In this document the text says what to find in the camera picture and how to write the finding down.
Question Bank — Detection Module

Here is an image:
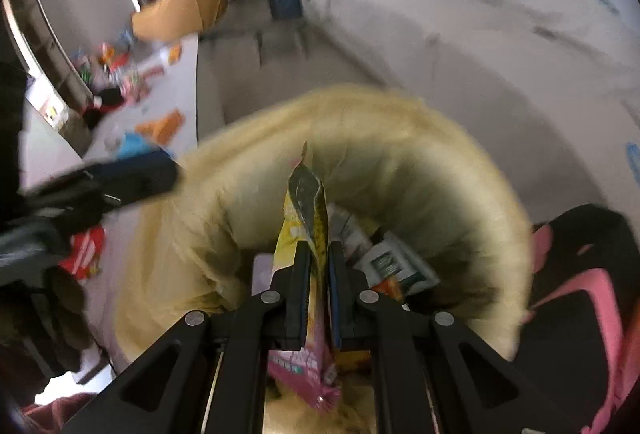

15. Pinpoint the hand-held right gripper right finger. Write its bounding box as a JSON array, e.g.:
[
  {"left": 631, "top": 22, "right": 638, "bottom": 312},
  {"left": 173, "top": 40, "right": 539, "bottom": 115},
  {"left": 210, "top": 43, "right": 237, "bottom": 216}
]
[{"left": 327, "top": 243, "right": 586, "bottom": 434}]

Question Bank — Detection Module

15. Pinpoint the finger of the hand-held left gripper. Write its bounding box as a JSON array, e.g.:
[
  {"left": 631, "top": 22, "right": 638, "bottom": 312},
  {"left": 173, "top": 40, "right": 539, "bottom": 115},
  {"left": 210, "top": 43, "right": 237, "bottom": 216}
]
[{"left": 20, "top": 151, "right": 182, "bottom": 226}]

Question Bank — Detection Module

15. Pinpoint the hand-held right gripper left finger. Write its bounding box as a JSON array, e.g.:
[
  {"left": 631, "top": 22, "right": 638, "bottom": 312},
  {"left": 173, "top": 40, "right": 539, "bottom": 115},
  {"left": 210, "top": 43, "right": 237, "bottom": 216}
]
[{"left": 62, "top": 241, "right": 312, "bottom": 434}]

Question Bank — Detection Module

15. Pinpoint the orange plastic bag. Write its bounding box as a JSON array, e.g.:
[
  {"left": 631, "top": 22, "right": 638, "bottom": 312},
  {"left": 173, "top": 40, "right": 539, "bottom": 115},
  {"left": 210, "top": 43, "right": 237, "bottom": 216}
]
[{"left": 369, "top": 275, "right": 407, "bottom": 311}]

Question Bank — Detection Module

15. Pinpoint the green white snack bag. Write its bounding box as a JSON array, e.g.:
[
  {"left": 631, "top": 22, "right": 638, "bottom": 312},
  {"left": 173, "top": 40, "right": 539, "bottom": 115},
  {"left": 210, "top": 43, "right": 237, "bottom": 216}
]
[{"left": 359, "top": 231, "right": 442, "bottom": 298}]

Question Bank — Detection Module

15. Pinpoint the white barcode wrapper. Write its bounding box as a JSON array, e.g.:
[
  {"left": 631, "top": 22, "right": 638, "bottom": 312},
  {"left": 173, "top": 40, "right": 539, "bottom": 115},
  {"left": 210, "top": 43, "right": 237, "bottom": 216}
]
[{"left": 327, "top": 203, "right": 382, "bottom": 266}]

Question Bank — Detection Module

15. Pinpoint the yellow pink chips packet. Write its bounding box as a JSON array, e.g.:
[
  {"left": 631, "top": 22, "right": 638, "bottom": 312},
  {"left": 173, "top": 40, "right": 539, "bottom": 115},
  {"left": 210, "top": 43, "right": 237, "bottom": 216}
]
[{"left": 266, "top": 141, "right": 344, "bottom": 413}]

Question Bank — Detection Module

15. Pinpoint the bin with yellowish plastic bag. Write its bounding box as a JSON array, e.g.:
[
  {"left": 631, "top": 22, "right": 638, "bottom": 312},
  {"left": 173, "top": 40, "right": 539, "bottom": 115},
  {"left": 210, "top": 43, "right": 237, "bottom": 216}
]
[{"left": 111, "top": 83, "right": 534, "bottom": 434}]

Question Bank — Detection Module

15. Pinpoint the blue toy scoop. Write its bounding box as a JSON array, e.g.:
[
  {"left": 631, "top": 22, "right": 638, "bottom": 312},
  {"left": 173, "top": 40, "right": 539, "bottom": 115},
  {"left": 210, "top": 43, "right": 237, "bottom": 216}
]
[{"left": 119, "top": 131, "right": 157, "bottom": 161}]

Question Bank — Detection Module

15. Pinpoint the orange toy rake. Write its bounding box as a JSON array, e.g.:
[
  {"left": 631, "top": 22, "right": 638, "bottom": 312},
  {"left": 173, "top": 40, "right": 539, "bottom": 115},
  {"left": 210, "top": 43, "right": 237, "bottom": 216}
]
[{"left": 134, "top": 108, "right": 187, "bottom": 146}]

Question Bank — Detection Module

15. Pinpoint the person's maroon clothing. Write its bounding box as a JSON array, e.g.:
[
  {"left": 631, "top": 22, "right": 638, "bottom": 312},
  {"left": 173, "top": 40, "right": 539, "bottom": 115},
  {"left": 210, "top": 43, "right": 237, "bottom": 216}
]
[{"left": 19, "top": 390, "right": 97, "bottom": 434}]

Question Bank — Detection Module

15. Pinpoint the grey sofa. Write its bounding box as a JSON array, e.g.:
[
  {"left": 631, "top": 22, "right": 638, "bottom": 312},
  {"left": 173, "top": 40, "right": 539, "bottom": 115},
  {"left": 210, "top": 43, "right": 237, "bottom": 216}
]
[{"left": 279, "top": 0, "right": 640, "bottom": 217}]

